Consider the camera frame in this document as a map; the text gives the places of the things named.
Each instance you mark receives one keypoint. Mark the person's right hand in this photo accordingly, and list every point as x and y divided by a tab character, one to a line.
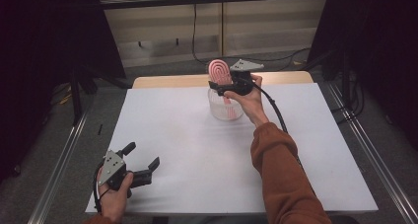
251	105

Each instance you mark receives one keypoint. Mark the white table cover sheet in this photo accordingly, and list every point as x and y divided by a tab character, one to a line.
190	164

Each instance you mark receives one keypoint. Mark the small black floor piece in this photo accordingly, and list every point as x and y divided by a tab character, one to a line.
100	129

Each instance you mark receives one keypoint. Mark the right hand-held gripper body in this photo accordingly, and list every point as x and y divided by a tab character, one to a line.
241	81

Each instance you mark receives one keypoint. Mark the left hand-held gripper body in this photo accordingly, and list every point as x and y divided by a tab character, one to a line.
112	166

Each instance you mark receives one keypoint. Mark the person's left hand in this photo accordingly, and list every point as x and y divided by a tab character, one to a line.
113	201

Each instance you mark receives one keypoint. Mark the black stand leg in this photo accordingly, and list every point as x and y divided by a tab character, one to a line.
76	99

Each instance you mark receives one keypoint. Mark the pink hairbrush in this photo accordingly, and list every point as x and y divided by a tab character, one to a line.
219	72

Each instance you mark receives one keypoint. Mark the black curtain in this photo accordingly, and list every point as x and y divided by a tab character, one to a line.
39	53
384	46

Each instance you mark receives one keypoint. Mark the metal floor rail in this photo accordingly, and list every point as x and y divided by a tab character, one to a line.
57	171
378	158

